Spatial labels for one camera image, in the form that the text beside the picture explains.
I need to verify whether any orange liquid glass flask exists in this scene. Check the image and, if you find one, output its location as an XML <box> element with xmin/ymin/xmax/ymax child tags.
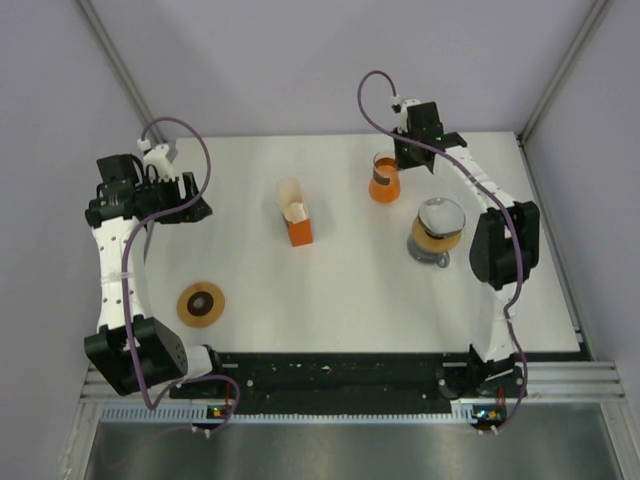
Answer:
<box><xmin>368</xmin><ymin>151</ymin><xmax>401</xmax><ymax>204</ymax></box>

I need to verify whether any wooden dripper holder ring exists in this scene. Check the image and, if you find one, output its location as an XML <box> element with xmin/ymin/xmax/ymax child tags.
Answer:
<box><xmin>410</xmin><ymin>219</ymin><xmax>462</xmax><ymax>255</ymax></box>

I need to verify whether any grey glass server carafe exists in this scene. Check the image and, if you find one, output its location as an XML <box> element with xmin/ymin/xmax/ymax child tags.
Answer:
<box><xmin>406</xmin><ymin>235</ymin><xmax>450</xmax><ymax>268</ymax></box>

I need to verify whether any orange filter box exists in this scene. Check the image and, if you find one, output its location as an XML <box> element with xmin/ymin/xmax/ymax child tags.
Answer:
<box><xmin>275</xmin><ymin>176</ymin><xmax>315</xmax><ymax>248</ymax></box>

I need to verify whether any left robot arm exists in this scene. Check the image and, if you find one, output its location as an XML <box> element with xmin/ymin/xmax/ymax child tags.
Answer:
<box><xmin>84</xmin><ymin>144</ymin><xmax>227</xmax><ymax>397</ymax></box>

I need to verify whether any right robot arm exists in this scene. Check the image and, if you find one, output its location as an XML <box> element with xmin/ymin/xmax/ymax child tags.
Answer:
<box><xmin>391</xmin><ymin>96</ymin><xmax>540</xmax><ymax>396</ymax></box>

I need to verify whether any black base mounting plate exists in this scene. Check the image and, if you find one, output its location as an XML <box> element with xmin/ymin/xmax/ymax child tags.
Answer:
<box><xmin>169</xmin><ymin>352</ymin><xmax>529</xmax><ymax>415</ymax></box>

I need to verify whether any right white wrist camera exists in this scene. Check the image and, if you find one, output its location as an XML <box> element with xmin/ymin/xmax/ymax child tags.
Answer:
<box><xmin>391</xmin><ymin>95</ymin><xmax>420</xmax><ymax>131</ymax></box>

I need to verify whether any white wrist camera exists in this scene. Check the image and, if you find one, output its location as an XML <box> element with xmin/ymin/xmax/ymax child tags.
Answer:
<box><xmin>391</xmin><ymin>95</ymin><xmax>420</xmax><ymax>131</ymax></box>
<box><xmin>137</xmin><ymin>139</ymin><xmax>178</xmax><ymax>181</ymax></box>

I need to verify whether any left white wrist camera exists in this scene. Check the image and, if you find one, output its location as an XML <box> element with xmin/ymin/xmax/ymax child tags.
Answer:
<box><xmin>137</xmin><ymin>139</ymin><xmax>178</xmax><ymax>181</ymax></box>

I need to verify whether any left aluminium frame post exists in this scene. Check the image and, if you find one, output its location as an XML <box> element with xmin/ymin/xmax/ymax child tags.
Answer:
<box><xmin>74</xmin><ymin>0</ymin><xmax>154</xmax><ymax>126</ymax></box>

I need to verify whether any aluminium frame post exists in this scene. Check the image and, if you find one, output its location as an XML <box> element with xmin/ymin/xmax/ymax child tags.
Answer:
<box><xmin>74</xmin><ymin>0</ymin><xmax>154</xmax><ymax>126</ymax></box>
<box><xmin>517</xmin><ymin>0</ymin><xmax>614</xmax><ymax>148</ymax></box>

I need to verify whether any right aluminium frame post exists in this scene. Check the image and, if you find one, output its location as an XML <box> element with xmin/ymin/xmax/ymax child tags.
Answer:
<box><xmin>517</xmin><ymin>0</ymin><xmax>614</xmax><ymax>148</ymax></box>

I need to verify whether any grey slotted cable duct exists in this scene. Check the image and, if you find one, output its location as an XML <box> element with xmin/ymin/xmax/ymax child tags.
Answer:
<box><xmin>99</xmin><ymin>399</ymin><xmax>498</xmax><ymax>427</ymax></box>

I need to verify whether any aluminium front rail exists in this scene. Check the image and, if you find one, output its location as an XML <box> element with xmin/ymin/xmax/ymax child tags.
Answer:
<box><xmin>80</xmin><ymin>362</ymin><xmax>626</xmax><ymax>403</ymax></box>

